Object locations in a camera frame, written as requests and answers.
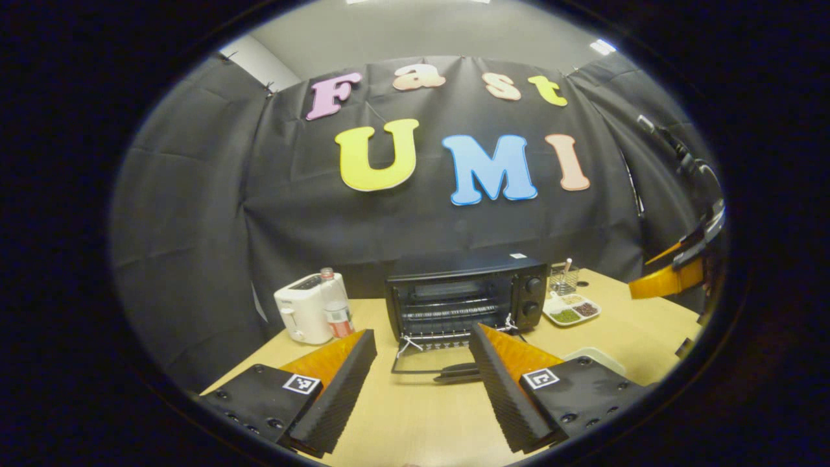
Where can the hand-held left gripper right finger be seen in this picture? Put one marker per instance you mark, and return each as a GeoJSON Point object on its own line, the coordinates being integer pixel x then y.
{"type": "Point", "coordinates": [506, 395]}

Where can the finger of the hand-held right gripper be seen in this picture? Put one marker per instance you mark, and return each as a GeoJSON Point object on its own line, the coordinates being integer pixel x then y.
{"type": "Point", "coordinates": [687, 250]}
{"type": "Point", "coordinates": [661, 283]}

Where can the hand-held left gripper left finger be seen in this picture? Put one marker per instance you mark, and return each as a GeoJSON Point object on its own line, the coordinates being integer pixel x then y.
{"type": "Point", "coordinates": [337, 395]}

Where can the pale square plate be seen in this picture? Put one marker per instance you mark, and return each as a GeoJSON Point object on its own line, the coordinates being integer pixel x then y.
{"type": "Point", "coordinates": [596, 355]}

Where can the black electric oven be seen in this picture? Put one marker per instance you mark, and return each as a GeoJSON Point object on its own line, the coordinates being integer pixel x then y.
{"type": "Point", "coordinates": [467, 267]}

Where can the clear bottle with red label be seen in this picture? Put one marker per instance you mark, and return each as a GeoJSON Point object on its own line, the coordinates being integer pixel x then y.
{"type": "Point", "coordinates": [338, 319]}

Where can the white toaster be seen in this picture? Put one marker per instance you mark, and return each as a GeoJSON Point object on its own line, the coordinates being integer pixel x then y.
{"type": "Point", "coordinates": [301, 311]}

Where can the white divided dish of beans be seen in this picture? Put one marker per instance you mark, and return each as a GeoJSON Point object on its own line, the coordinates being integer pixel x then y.
{"type": "Point", "coordinates": [570, 316]}

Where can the small ceiling light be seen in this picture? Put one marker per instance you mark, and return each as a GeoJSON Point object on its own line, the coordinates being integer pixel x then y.
{"type": "Point", "coordinates": [602, 47]}

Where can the black backdrop cloth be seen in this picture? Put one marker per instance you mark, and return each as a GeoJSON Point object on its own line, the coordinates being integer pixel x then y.
{"type": "Point", "coordinates": [227, 194]}

